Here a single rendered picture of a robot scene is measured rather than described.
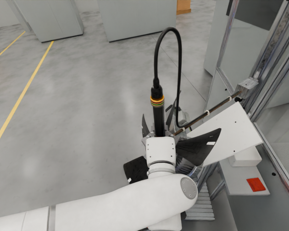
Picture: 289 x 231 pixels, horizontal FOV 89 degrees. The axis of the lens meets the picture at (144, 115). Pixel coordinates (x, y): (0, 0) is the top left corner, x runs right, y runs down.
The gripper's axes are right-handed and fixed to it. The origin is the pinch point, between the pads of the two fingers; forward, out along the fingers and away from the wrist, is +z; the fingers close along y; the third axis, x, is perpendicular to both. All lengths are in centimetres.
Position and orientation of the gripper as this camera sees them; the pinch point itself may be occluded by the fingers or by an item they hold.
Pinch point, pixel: (159, 128)
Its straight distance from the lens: 57.5
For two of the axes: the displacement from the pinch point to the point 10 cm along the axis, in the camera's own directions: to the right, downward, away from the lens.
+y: 9.9, -0.5, -1.0
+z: 0.3, -7.3, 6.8
